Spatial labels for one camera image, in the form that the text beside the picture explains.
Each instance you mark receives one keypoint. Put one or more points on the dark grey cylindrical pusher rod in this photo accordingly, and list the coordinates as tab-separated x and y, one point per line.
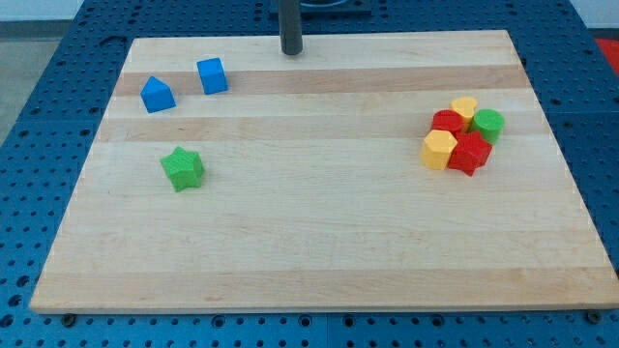
290	25

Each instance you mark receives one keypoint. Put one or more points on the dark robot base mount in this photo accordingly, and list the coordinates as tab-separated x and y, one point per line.
309	9

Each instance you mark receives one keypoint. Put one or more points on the red object at edge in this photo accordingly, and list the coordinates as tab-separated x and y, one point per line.
610	50

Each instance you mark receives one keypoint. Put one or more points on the green cylinder block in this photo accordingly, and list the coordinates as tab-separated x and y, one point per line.
489	123

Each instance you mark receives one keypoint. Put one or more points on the yellow hexagon block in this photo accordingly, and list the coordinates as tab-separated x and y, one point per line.
437	149

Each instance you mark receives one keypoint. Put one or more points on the red star block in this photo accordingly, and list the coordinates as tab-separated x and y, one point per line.
470	153

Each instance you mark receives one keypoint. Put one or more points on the blue pentagon block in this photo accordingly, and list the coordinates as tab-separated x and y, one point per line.
156	95

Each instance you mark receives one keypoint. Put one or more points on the red cylinder block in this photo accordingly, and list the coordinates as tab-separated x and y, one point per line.
447	120

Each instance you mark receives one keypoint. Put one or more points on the yellow heart block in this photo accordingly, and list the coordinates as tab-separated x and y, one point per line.
466	107

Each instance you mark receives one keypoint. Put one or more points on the green star block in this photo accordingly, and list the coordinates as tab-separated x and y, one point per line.
184	169

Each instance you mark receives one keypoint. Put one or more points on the blue cube block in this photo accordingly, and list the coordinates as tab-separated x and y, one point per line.
212	76

